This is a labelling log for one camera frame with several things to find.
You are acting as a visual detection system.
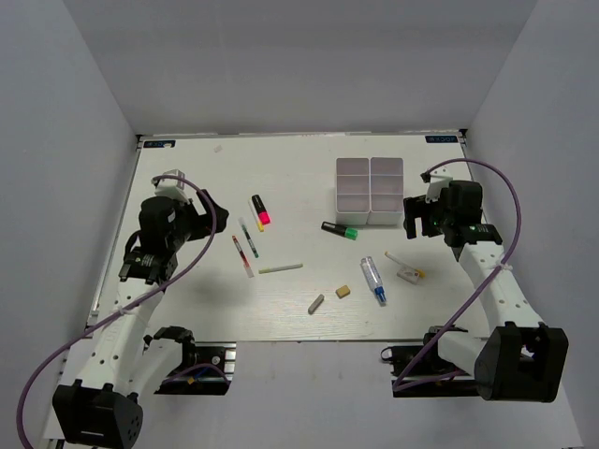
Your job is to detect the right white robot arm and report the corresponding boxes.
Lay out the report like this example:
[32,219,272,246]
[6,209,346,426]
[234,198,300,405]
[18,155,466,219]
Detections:
[404,176,569,403]

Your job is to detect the grey eraser stick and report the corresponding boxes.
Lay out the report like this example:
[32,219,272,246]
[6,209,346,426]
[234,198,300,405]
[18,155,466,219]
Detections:
[308,294,325,315]

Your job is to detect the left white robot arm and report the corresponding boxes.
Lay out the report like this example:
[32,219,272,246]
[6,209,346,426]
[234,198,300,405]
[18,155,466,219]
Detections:
[52,190,228,448]

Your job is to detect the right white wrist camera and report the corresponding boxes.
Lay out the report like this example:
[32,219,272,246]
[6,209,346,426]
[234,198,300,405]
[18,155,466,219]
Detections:
[420,168,453,203]

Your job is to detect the red white pen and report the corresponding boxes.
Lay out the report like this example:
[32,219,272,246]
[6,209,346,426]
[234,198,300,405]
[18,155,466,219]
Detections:
[232,235,255,279]

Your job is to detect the left blue table label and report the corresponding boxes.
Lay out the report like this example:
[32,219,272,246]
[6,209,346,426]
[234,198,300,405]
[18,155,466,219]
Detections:
[142,139,176,149]

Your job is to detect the right white compartment container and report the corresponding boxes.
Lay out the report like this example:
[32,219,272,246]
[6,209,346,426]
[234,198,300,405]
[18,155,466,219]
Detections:
[367,157,403,225]

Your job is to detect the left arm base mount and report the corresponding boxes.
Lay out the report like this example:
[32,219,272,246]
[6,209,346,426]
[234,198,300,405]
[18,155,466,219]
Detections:
[143,326,237,396]

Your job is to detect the yellow white marker pen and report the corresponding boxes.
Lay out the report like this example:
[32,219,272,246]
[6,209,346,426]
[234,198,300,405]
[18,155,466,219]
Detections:
[248,198,264,233]

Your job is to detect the pink black highlighter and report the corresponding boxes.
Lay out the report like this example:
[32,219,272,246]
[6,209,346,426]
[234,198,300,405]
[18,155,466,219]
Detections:
[251,195,270,225]

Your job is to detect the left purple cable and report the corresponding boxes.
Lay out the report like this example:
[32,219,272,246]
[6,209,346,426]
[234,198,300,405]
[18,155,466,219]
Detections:
[16,175,231,449]

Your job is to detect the blue table label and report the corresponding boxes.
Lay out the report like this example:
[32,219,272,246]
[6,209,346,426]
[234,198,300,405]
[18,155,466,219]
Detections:
[425,135,459,144]
[142,139,176,149]

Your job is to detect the clear blue glue bottle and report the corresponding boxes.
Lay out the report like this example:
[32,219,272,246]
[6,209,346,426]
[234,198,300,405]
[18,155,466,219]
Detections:
[360,256,387,306]

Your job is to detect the white compartment container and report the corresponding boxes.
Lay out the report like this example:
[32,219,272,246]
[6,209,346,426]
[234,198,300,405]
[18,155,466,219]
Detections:
[367,157,403,225]
[335,158,371,226]

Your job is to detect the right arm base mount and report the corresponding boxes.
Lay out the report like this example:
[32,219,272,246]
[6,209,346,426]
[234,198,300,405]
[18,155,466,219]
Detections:
[380,326,478,398]

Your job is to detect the right blue table label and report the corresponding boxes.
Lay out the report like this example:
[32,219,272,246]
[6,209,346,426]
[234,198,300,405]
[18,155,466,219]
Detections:
[425,135,459,144]

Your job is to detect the yellow capped white marker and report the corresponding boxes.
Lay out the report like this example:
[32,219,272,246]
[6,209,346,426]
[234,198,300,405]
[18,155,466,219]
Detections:
[385,252,426,279]

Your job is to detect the green white pen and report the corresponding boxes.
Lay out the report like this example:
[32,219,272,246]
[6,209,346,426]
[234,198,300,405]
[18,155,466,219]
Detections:
[238,217,259,259]

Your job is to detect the green black highlighter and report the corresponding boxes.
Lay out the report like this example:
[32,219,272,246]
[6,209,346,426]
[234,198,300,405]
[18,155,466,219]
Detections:
[321,222,358,240]

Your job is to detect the left white compartment container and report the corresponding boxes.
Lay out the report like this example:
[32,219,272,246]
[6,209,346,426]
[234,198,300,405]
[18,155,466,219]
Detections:
[335,158,371,226]

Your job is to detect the tan eraser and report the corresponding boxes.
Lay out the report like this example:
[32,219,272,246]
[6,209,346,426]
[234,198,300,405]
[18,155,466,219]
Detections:
[335,285,351,298]

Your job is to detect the white boxed eraser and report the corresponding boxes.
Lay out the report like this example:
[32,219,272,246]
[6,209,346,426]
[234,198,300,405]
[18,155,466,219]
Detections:
[397,265,421,284]

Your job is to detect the pale yellow white marker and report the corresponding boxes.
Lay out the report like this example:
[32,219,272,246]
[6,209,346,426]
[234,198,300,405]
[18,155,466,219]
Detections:
[258,263,303,274]

